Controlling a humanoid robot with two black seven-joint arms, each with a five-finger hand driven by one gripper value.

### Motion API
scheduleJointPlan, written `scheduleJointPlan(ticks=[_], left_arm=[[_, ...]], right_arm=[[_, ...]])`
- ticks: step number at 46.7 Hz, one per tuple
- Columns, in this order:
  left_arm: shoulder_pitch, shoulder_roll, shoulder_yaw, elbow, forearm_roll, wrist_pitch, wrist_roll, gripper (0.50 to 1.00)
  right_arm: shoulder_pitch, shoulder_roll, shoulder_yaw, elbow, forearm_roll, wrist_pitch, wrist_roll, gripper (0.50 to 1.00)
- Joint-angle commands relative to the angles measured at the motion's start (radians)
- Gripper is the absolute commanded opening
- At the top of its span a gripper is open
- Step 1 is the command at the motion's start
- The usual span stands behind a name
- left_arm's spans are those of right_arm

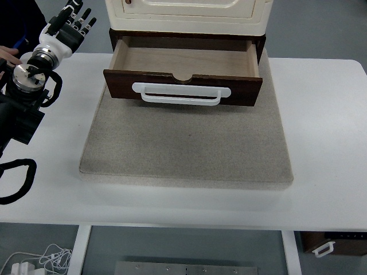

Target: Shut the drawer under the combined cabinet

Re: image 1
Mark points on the white charger adapter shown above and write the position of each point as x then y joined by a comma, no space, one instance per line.
25,268

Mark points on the white table leg right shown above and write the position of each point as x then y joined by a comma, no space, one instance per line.
291,253

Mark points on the beige fabric cushion pad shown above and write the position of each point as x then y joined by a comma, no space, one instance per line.
226,147

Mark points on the white table leg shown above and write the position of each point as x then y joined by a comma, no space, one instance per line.
79,250
291,253

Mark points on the white drawer handle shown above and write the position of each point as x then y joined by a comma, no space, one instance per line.
180,94

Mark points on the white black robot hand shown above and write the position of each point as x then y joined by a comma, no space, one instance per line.
61,39

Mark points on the brown box white handle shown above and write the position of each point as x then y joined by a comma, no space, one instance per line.
345,243

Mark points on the dark wood drawer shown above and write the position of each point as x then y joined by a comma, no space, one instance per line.
188,63

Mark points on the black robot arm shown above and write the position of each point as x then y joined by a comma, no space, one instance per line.
35,84

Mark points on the person's hand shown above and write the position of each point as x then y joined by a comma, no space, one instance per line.
9,54

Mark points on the cream cabinet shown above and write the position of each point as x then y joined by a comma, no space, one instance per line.
243,18

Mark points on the white table leg left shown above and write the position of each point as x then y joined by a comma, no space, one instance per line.
79,250

